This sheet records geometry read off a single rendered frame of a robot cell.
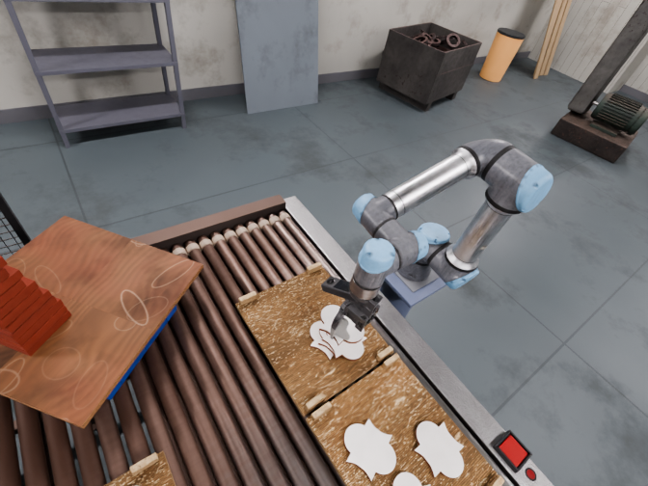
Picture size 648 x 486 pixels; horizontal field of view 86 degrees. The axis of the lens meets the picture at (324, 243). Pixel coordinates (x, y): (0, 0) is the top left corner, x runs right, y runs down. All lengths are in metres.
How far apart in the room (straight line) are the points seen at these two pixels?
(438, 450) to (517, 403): 1.46
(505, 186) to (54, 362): 1.21
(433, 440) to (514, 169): 0.75
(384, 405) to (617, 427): 1.99
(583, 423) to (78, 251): 2.68
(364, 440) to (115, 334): 0.70
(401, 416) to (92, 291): 0.94
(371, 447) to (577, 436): 1.79
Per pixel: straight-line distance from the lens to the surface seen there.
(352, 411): 1.08
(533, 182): 1.03
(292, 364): 1.10
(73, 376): 1.06
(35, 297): 1.04
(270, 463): 1.03
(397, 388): 1.14
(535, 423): 2.55
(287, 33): 4.34
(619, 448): 2.83
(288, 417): 1.06
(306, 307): 1.19
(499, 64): 7.08
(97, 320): 1.12
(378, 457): 1.05
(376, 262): 0.76
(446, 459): 1.12
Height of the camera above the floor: 1.93
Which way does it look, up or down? 46 degrees down
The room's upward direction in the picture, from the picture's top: 13 degrees clockwise
